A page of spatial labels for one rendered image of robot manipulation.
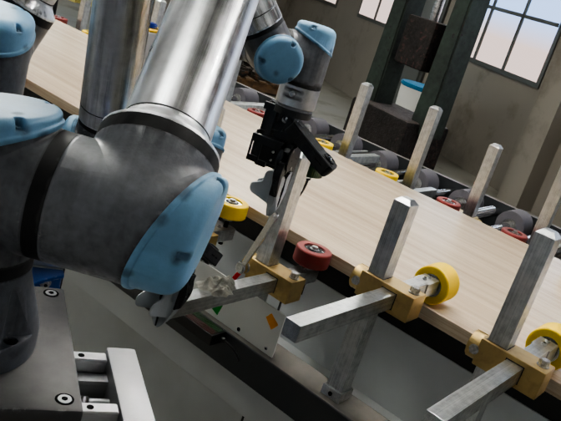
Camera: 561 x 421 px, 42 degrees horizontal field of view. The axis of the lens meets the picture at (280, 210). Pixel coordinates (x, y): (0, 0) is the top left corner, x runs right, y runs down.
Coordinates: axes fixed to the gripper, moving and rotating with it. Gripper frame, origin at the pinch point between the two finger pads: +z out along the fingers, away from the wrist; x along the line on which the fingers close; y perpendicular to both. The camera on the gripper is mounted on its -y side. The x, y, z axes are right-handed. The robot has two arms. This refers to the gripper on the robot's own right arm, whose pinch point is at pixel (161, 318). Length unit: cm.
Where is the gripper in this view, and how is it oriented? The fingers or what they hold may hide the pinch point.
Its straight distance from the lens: 130.4
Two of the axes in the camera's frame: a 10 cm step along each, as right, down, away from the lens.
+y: -6.1, 0.7, -7.9
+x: 7.4, 4.1, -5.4
